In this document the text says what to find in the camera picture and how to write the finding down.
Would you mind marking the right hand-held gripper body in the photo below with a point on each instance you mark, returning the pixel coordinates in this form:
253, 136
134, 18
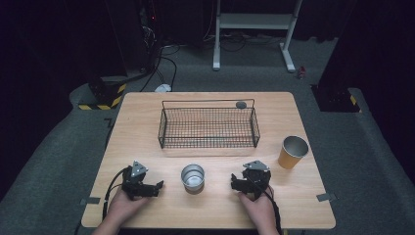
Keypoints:
257, 178

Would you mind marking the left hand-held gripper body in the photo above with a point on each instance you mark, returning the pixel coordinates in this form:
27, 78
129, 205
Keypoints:
137, 182

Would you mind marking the person's left hand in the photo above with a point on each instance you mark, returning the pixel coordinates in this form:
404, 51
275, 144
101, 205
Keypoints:
125, 205

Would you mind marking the person's right hand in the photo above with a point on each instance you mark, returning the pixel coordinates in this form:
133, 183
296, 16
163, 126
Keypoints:
259, 209

